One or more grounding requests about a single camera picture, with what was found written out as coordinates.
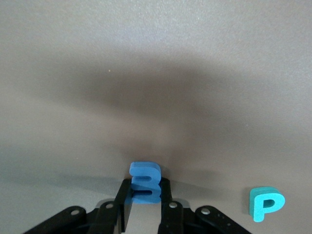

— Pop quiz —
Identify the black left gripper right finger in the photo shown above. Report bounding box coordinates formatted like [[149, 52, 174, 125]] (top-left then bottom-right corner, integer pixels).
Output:
[[158, 178, 254, 234]]

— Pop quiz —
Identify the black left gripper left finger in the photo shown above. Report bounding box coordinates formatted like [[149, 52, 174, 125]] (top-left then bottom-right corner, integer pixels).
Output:
[[23, 179, 134, 234]]

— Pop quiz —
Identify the blue foam letter E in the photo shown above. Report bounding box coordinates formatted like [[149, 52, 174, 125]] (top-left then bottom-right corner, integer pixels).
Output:
[[128, 161, 162, 204]]

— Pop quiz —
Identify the teal foam letter p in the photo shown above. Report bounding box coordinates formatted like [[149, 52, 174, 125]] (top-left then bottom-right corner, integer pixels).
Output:
[[248, 186, 286, 222]]

